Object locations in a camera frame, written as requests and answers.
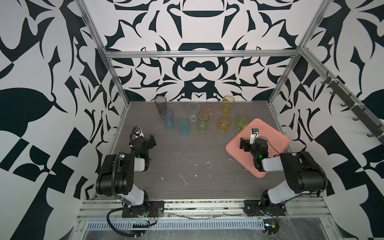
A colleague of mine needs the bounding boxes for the pink tray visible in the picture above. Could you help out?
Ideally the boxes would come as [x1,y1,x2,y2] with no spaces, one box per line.
[226,119,290,178]

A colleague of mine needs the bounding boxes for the blue glass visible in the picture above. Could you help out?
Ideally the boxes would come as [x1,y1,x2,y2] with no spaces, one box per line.
[161,110,174,131]

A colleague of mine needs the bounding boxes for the dark smoky glass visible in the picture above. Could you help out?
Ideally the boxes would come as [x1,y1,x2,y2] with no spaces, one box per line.
[155,96,168,114]

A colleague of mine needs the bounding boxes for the clear glass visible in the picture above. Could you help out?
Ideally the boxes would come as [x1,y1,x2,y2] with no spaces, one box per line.
[187,102,200,122]

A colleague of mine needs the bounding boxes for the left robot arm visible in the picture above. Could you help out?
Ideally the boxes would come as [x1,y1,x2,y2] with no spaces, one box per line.
[96,134,165,218]

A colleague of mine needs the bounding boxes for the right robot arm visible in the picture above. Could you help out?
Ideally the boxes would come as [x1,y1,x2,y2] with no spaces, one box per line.
[240,137,328,217]

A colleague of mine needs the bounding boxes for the green glass right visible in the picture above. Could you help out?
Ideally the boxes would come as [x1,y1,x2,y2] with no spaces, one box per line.
[236,114,250,131]

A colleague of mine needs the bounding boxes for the green glass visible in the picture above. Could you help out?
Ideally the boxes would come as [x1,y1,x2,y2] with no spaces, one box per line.
[197,111,211,133]
[236,114,250,131]

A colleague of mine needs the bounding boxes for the short amber glass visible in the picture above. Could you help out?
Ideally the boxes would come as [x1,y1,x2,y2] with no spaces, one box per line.
[218,116,232,133]

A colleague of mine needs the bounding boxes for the teal glass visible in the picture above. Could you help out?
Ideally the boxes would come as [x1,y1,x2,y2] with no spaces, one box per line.
[178,119,191,138]

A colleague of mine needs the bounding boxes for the tall amber glass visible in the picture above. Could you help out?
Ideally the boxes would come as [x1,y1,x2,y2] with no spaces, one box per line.
[221,96,235,116]

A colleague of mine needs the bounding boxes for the pink glass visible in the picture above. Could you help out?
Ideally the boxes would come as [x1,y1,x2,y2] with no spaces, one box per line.
[204,104,217,120]

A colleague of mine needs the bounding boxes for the green glass left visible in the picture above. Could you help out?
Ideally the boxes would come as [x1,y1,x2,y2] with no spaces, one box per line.
[197,111,211,133]

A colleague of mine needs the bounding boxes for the small circuit board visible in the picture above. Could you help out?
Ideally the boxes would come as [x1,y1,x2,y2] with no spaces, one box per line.
[263,219,280,236]

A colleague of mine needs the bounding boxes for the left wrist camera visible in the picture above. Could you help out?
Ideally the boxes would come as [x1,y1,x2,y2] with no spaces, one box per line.
[133,127,144,139]

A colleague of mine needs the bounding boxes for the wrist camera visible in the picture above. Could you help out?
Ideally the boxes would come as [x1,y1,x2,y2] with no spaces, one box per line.
[133,127,144,139]
[250,129,259,145]

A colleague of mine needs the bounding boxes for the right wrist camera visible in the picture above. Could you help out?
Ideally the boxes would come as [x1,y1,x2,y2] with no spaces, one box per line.
[250,129,259,145]

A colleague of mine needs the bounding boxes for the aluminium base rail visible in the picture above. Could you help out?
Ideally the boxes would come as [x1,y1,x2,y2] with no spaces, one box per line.
[77,198,332,219]

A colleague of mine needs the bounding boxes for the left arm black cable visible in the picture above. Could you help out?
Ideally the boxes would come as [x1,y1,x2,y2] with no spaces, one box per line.
[106,206,157,238]

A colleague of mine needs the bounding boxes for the white cable duct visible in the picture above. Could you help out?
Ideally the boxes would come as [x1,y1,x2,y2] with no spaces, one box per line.
[85,218,266,231]

